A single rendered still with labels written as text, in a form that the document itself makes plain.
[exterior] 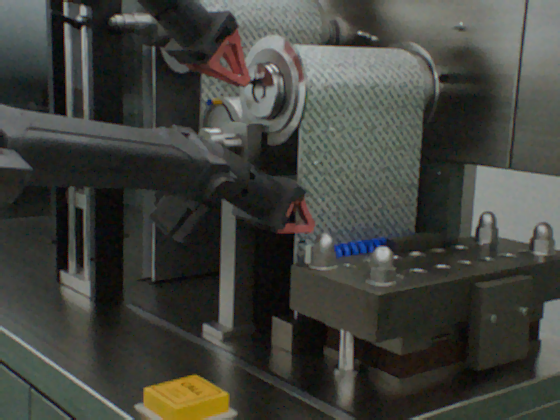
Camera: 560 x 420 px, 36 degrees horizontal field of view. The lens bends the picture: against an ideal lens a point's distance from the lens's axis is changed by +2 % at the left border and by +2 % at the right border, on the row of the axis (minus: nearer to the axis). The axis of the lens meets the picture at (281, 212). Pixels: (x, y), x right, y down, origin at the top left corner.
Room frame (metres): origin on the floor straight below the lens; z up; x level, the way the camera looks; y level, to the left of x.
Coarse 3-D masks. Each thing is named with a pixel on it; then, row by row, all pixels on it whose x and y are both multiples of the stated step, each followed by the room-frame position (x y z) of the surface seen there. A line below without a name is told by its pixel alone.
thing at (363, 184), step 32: (416, 128) 1.25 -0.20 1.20; (320, 160) 1.14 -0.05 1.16; (352, 160) 1.17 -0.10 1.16; (384, 160) 1.21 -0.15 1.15; (416, 160) 1.26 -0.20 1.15; (320, 192) 1.14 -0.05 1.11; (352, 192) 1.18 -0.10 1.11; (384, 192) 1.22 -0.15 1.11; (416, 192) 1.26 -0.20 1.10; (320, 224) 1.14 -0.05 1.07; (352, 224) 1.18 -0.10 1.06; (384, 224) 1.22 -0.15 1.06
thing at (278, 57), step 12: (252, 60) 1.19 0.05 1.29; (264, 60) 1.17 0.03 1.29; (276, 60) 1.14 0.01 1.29; (288, 60) 1.13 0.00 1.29; (288, 72) 1.12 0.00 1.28; (288, 84) 1.12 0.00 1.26; (288, 96) 1.12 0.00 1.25; (288, 108) 1.12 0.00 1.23; (252, 120) 1.18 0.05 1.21; (264, 120) 1.16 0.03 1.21; (276, 120) 1.14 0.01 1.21; (288, 120) 1.13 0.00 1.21
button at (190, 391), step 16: (160, 384) 0.91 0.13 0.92; (176, 384) 0.91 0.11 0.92; (192, 384) 0.91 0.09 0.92; (208, 384) 0.91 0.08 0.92; (144, 400) 0.89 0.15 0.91; (160, 400) 0.87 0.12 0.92; (176, 400) 0.86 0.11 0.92; (192, 400) 0.86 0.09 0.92; (208, 400) 0.87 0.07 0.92; (224, 400) 0.88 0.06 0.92; (160, 416) 0.87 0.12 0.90; (176, 416) 0.84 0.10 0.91; (192, 416) 0.86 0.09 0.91; (208, 416) 0.87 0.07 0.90
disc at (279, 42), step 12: (276, 36) 1.15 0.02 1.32; (252, 48) 1.20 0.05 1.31; (264, 48) 1.17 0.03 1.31; (276, 48) 1.15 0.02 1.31; (288, 48) 1.13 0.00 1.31; (300, 60) 1.12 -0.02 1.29; (300, 72) 1.11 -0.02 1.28; (300, 84) 1.11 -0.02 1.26; (240, 96) 1.22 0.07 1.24; (300, 96) 1.11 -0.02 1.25; (300, 108) 1.11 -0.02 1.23; (300, 120) 1.11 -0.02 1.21; (264, 132) 1.17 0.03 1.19; (276, 132) 1.15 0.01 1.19; (288, 132) 1.13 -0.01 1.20; (276, 144) 1.15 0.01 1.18
